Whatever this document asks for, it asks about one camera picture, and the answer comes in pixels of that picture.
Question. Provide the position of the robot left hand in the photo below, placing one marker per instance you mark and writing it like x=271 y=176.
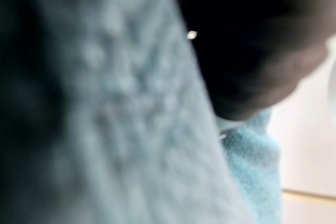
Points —
x=244 y=51

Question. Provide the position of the light blue knitted cushion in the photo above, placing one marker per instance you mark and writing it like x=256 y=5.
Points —
x=126 y=119

